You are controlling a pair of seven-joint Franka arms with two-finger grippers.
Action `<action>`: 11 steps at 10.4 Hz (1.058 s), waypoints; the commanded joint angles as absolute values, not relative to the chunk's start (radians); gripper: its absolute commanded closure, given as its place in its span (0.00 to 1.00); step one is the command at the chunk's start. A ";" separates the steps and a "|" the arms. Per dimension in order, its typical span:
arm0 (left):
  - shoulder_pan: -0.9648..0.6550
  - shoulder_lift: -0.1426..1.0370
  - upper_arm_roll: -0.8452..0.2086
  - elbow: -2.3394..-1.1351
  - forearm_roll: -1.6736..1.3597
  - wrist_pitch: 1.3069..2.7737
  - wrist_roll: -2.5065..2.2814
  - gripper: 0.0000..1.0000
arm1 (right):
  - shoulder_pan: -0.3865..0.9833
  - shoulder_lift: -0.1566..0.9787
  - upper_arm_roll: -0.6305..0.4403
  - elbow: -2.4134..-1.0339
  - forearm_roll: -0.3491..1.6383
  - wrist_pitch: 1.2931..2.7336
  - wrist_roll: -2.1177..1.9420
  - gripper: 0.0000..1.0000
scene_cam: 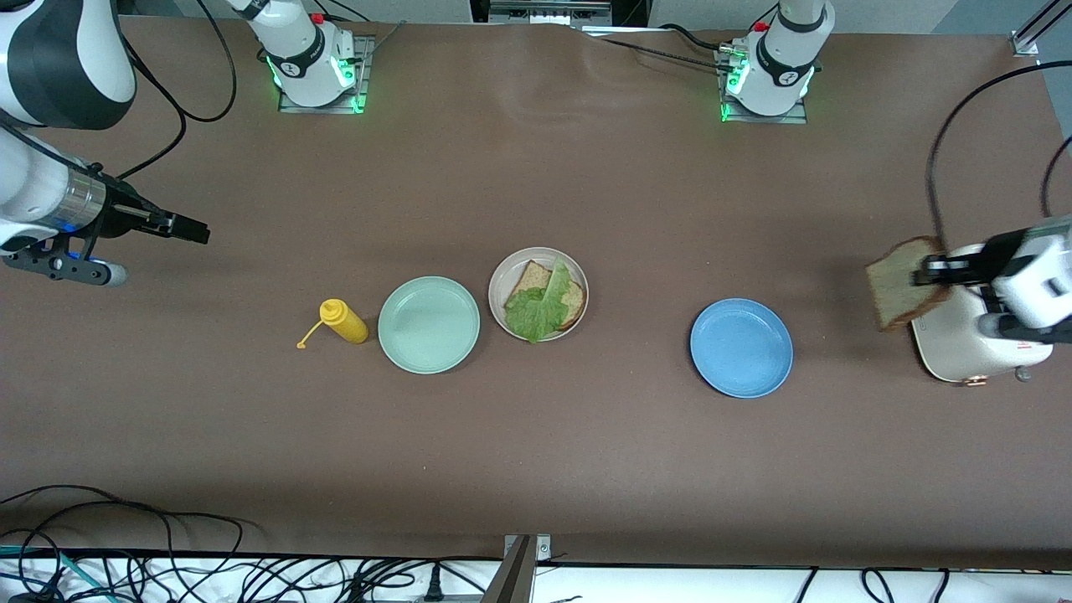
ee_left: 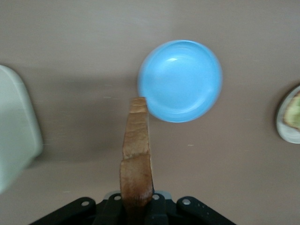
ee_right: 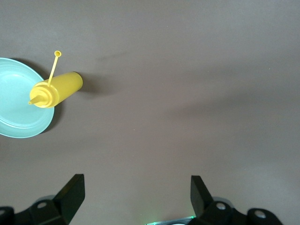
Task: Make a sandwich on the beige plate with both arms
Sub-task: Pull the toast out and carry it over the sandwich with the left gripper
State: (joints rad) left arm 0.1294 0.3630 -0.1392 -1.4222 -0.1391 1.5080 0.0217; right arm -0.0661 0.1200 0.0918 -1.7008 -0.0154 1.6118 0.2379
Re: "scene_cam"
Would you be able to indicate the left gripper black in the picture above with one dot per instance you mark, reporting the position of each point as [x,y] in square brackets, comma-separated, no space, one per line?
[976,266]

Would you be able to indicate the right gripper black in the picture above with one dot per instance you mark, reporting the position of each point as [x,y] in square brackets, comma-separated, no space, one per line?
[123,214]

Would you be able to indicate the brown bread slice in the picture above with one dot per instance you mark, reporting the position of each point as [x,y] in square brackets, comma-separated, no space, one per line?
[896,289]
[574,301]

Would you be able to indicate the yellow mustard squeeze bottle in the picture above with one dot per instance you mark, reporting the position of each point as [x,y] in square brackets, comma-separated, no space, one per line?
[347,322]

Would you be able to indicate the green lettuce leaf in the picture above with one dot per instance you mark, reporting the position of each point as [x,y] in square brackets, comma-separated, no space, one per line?
[536,314]

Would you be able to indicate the blue round plate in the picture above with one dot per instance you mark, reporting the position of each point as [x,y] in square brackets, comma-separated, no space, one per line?
[741,347]

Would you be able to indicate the light green round plate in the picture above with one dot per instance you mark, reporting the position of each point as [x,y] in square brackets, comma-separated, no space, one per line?
[429,325]

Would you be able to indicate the beige round plate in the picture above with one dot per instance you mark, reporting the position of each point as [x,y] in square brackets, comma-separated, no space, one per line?
[512,276]

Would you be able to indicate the cream white toaster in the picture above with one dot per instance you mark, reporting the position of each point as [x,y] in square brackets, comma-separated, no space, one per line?
[950,352]

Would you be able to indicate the grey metal equipment box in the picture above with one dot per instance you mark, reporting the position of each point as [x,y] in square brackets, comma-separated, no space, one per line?
[548,12]

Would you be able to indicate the black power plug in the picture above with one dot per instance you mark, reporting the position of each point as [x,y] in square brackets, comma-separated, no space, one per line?
[433,582]

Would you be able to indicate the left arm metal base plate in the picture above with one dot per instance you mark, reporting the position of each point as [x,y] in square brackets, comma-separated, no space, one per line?
[791,117]

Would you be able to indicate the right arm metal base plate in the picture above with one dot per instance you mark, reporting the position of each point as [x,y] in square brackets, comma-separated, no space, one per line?
[364,75]

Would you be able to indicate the aluminium frame rail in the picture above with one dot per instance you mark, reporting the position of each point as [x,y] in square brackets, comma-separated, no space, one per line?
[1026,40]

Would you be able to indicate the grey metal bracket post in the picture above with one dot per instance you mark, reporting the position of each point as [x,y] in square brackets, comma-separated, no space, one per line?
[515,578]

